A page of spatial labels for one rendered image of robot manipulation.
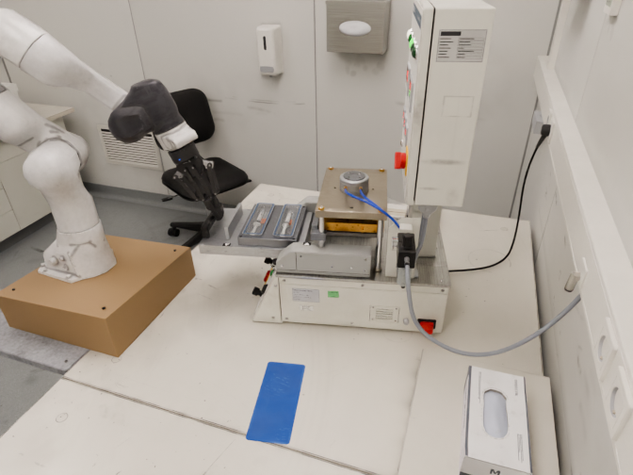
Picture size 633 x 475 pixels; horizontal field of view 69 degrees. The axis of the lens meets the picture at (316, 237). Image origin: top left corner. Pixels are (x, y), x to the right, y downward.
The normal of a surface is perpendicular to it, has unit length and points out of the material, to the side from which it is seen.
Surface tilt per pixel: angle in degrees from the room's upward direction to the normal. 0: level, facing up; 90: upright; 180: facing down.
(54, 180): 104
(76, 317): 90
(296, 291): 90
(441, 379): 0
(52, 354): 0
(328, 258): 90
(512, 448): 4
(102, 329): 90
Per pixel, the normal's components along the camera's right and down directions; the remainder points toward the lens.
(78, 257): 0.53, 0.26
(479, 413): 0.07, -0.83
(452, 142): -0.12, 0.53
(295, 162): -0.33, 0.51
